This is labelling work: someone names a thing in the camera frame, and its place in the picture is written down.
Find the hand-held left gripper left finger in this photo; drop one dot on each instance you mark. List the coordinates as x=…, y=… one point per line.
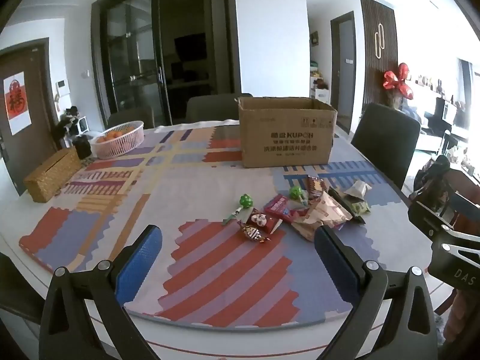
x=144, y=255

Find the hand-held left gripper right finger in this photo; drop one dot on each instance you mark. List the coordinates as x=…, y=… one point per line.
x=330, y=255

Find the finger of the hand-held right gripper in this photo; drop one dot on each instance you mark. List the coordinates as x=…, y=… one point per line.
x=450, y=266

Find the beige snack bag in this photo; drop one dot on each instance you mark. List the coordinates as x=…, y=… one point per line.
x=322, y=215

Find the brown cardboard box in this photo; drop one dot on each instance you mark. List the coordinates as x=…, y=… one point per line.
x=285, y=138

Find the black snack packet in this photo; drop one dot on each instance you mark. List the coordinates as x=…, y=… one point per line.
x=343, y=198

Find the dark red snack packet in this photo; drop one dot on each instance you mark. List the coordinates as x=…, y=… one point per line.
x=314, y=186

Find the green lollipop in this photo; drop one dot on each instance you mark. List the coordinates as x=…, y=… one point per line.
x=296, y=192
x=245, y=199

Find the white crumpled wrapper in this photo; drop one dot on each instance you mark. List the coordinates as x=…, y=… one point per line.
x=358, y=188

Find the round red white candy packet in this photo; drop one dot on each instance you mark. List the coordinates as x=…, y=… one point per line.
x=262, y=220

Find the dark chocolate candy packet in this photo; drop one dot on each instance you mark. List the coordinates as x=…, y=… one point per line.
x=255, y=233

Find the white plastic basket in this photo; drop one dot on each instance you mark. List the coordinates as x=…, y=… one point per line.
x=120, y=148

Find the woven tissue box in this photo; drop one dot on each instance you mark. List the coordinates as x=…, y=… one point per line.
x=52, y=176

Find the black jar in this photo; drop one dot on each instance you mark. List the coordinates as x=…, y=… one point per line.
x=82, y=148

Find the pile of oranges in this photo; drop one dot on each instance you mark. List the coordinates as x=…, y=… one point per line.
x=112, y=135

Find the dark dining chair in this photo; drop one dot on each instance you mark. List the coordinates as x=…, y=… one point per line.
x=386, y=138
x=213, y=107
x=131, y=118

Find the black and white figurine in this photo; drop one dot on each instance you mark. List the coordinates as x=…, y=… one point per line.
x=65, y=123

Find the white drawer unit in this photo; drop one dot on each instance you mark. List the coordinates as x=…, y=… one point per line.
x=321, y=95

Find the brown entrance door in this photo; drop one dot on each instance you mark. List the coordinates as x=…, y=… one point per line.
x=37, y=112

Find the dark framed doorway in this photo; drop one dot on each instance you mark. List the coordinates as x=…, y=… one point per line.
x=343, y=75

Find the red balloon flower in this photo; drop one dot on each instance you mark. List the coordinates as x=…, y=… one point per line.
x=397, y=78

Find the black framed glass sliding door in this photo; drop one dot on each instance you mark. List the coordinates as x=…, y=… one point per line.
x=127, y=56

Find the red and white door poster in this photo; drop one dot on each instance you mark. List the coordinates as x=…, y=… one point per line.
x=17, y=101

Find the dark slatted wall panel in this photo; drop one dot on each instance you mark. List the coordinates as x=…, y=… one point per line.
x=371, y=75

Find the white wall intercom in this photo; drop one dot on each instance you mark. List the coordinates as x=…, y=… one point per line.
x=62, y=87

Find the gold loop wall ornament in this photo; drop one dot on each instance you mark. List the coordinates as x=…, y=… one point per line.
x=379, y=41

